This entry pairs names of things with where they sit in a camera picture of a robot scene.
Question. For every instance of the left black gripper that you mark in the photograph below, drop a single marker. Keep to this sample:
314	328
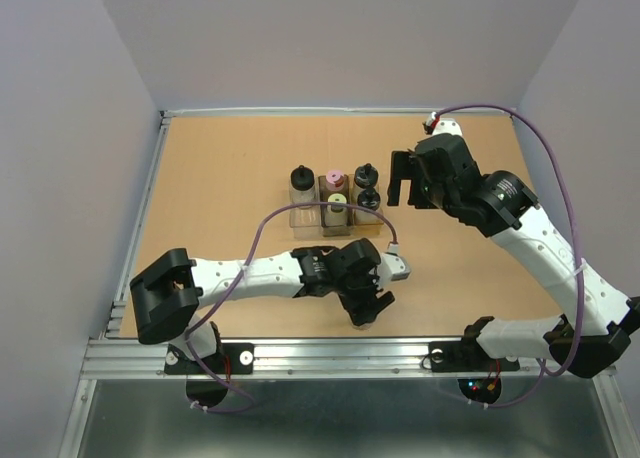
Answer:
371	287

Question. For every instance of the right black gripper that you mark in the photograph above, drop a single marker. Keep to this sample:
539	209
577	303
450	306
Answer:
408	165

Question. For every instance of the pink cap bottle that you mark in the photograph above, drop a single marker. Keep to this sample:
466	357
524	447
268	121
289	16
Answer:
336	182

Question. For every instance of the yellow cap bottle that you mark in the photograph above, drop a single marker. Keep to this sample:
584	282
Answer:
336	212

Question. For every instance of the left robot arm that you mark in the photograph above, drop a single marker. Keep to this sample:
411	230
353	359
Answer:
167	294

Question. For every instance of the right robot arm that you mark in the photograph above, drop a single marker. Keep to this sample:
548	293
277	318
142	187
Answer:
597	320

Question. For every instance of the clear plastic bin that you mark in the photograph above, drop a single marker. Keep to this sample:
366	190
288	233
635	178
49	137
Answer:
304	220

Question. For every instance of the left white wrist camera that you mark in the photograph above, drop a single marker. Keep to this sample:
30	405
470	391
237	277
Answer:
393	266

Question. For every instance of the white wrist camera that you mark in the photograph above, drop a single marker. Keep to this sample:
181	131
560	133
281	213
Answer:
435	125
393	266

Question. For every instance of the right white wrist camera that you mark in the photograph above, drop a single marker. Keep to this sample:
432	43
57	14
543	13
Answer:
435	125

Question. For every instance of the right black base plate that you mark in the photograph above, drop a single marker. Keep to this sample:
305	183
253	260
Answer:
454	356

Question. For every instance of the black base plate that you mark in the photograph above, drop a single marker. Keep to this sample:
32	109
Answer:
454	356
234	359

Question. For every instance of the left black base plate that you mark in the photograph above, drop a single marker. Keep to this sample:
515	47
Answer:
234	359

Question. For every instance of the aluminium front rail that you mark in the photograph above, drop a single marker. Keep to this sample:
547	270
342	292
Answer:
274	359

